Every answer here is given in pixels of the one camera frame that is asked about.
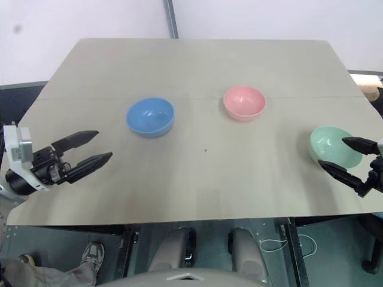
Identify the grey white sneaker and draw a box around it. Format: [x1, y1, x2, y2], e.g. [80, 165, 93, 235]
[81, 241, 106, 274]

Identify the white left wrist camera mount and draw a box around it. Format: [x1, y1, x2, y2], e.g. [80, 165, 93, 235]
[2, 121, 50, 193]

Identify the black chair base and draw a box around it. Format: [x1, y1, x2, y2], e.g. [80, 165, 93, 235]
[360, 213, 383, 274]

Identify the grey curved robot body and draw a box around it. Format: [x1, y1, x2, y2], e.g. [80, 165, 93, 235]
[118, 267, 259, 287]

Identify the grey trouser leg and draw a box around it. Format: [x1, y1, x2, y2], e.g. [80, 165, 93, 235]
[0, 258, 98, 287]

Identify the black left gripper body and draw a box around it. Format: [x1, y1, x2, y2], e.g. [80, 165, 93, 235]
[29, 145, 73, 187]

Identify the green plastic bowl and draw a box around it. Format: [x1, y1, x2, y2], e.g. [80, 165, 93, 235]
[309, 125, 364, 169]

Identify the grey shelf edge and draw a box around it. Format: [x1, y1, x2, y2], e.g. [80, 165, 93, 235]
[348, 69, 383, 90]

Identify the blue plastic bowl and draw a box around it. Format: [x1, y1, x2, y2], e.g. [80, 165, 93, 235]
[126, 97, 175, 139]

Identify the grey upright post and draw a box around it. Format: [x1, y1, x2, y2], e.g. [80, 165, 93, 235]
[162, 0, 181, 39]

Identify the grey rounded leg cover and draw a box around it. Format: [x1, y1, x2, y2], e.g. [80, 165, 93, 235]
[228, 227, 269, 277]
[147, 227, 197, 273]

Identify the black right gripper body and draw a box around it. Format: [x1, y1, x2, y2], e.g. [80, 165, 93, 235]
[366, 156, 383, 193]

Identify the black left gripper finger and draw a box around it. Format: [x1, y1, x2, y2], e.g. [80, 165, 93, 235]
[51, 130, 100, 156]
[63, 152, 114, 185]

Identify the pink plastic bowl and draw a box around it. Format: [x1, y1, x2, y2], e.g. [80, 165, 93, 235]
[223, 86, 267, 123]

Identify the thin white floor cable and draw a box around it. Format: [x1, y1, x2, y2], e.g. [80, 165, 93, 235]
[259, 233, 318, 258]

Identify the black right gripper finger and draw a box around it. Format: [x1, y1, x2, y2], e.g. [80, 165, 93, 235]
[317, 159, 370, 199]
[342, 136, 381, 155]

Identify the black table leg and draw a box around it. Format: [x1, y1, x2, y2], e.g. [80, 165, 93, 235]
[114, 226, 140, 279]
[282, 222, 311, 287]

